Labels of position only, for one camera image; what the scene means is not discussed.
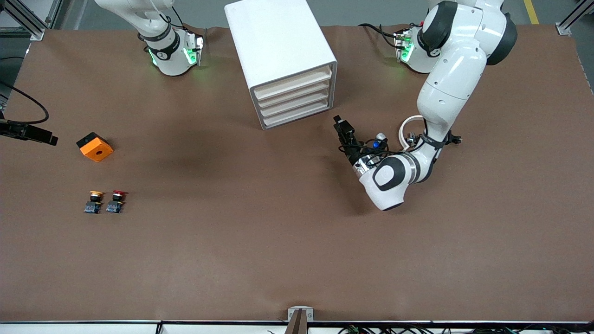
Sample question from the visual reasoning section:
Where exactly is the white plastic drawer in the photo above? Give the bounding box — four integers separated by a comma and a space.
259, 88, 332, 120
253, 66, 333, 100
262, 99, 333, 130
257, 77, 332, 110

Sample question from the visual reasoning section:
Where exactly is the yellow push button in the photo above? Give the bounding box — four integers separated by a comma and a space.
84, 190, 103, 214

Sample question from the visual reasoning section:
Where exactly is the red push button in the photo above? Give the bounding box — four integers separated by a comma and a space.
105, 190, 128, 214

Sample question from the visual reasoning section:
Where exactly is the white drawer cabinet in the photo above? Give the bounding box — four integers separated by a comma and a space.
224, 0, 338, 130

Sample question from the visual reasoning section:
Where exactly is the orange box with hole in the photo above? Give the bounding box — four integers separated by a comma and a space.
76, 132, 114, 163

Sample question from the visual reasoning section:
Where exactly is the brown table mat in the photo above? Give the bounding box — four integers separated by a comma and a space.
0, 26, 594, 323

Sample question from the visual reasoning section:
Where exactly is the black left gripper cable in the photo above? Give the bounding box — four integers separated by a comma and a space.
339, 138, 405, 162

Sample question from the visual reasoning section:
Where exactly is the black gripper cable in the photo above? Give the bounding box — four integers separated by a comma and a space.
0, 81, 50, 125
339, 138, 405, 162

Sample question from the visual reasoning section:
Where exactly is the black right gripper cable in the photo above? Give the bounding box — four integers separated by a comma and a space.
0, 81, 50, 125

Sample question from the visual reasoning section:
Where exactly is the white curved ring piece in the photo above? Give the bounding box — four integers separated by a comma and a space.
399, 115, 425, 152

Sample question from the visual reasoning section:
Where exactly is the black arm base cable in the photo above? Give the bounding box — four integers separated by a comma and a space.
360, 23, 404, 49

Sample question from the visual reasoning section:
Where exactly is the aluminium frame profile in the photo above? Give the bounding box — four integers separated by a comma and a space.
556, 0, 594, 37
0, 0, 47, 41

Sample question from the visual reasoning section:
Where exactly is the grey metal bracket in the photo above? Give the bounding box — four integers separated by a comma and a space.
288, 306, 314, 322

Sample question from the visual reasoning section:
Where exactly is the white table edge rail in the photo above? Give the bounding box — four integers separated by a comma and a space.
0, 319, 594, 334

